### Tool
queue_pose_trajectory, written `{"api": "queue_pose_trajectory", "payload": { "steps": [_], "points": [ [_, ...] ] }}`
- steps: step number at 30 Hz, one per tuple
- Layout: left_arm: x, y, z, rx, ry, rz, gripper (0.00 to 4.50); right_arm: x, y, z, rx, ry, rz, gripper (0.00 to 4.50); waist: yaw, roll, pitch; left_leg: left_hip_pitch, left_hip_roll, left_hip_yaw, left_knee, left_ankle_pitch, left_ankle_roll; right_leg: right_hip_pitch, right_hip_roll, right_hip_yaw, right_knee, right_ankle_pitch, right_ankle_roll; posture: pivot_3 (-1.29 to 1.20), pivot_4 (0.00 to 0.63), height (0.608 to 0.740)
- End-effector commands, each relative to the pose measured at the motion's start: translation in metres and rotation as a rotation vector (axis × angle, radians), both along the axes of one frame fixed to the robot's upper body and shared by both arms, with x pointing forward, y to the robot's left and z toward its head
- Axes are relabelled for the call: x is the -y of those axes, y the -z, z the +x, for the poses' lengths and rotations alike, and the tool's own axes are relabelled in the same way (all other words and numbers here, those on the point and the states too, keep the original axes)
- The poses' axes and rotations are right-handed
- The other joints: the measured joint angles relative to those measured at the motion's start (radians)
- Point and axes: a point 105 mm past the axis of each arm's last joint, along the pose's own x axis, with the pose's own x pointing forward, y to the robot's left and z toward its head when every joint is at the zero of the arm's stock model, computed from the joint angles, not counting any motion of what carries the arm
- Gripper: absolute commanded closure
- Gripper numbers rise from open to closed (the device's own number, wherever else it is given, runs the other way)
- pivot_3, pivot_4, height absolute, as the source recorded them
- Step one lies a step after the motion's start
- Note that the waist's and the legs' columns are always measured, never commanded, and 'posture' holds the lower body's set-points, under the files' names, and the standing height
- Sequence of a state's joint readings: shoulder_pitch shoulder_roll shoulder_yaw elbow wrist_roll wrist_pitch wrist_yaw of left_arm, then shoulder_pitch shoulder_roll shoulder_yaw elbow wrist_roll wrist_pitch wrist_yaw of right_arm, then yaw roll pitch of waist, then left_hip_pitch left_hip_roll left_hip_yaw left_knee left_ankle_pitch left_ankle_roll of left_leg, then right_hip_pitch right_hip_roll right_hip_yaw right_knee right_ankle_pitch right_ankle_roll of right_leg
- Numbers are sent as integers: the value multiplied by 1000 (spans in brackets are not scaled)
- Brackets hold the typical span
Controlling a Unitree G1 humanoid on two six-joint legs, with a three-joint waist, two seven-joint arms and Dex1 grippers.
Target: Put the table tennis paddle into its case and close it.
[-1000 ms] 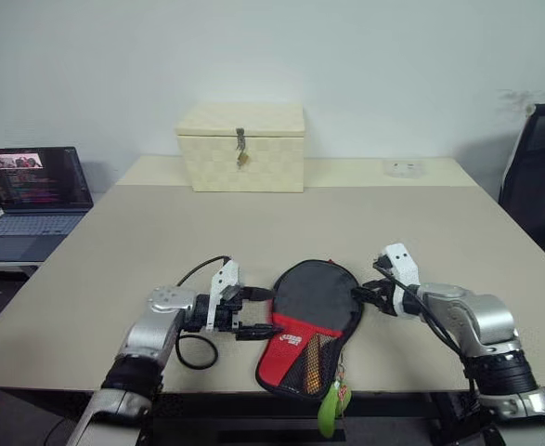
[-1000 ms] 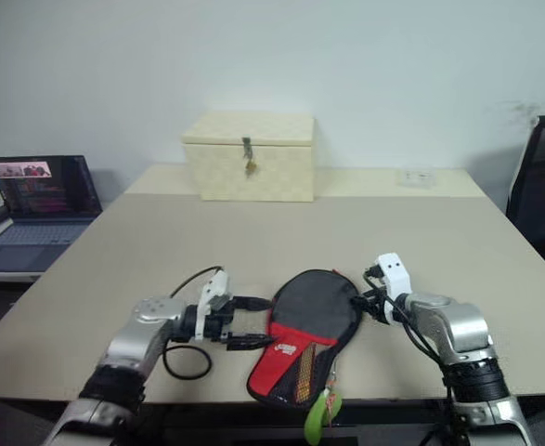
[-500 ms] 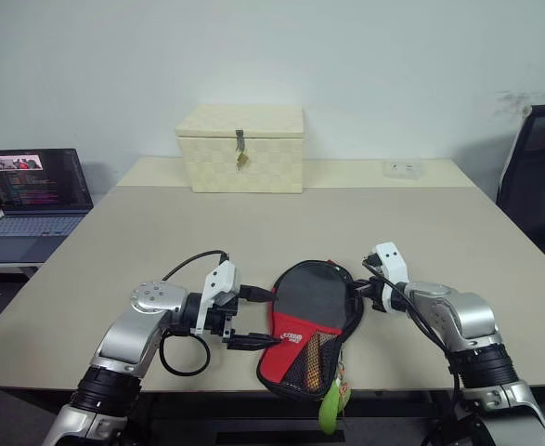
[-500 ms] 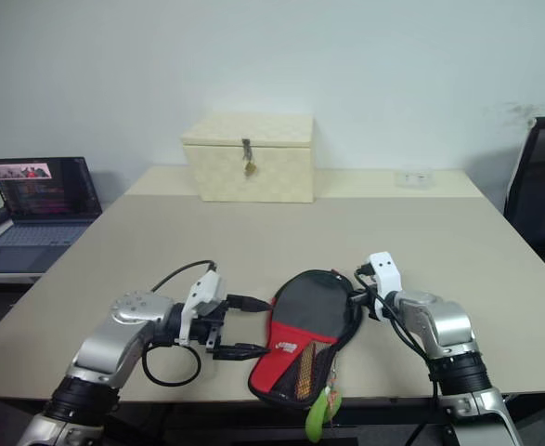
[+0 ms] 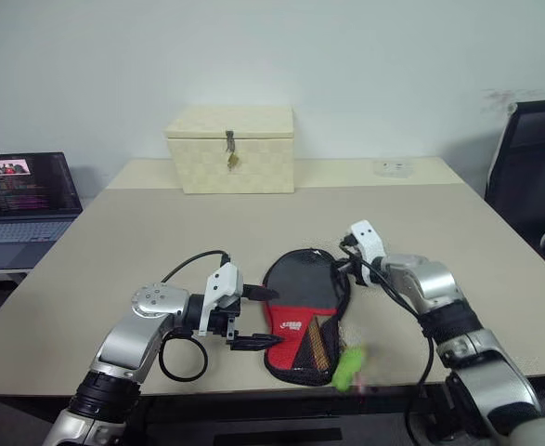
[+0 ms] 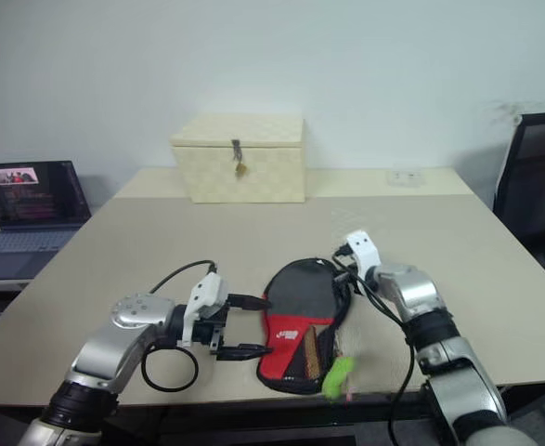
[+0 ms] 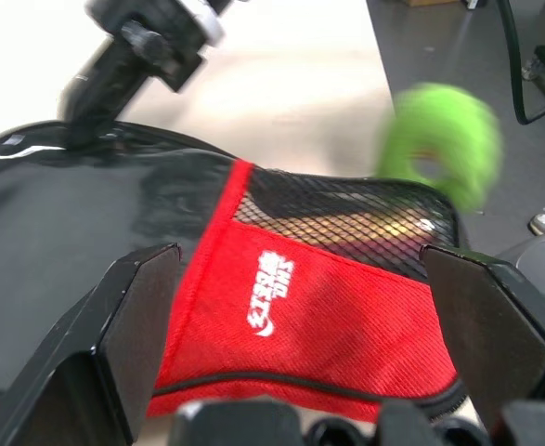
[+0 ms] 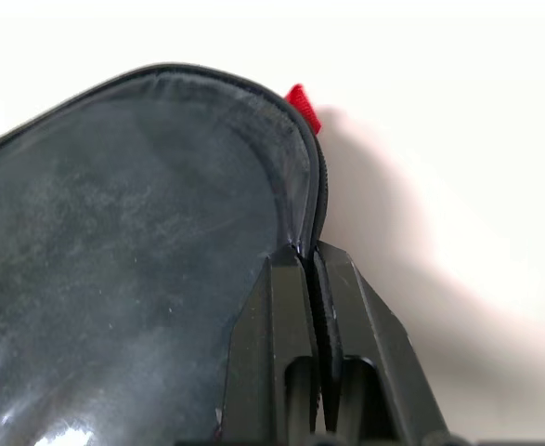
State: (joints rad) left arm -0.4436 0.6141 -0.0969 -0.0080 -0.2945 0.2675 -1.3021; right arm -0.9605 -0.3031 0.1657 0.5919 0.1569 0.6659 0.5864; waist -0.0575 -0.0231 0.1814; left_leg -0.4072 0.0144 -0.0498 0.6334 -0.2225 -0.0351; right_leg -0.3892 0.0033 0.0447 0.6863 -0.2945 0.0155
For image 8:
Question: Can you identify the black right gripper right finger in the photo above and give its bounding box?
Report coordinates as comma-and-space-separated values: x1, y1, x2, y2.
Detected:
309, 247, 451, 446

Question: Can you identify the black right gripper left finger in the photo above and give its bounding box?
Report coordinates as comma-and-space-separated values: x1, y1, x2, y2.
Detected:
219, 244, 324, 446

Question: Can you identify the black red paddle case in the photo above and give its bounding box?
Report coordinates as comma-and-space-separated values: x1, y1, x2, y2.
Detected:
0, 59, 334, 446

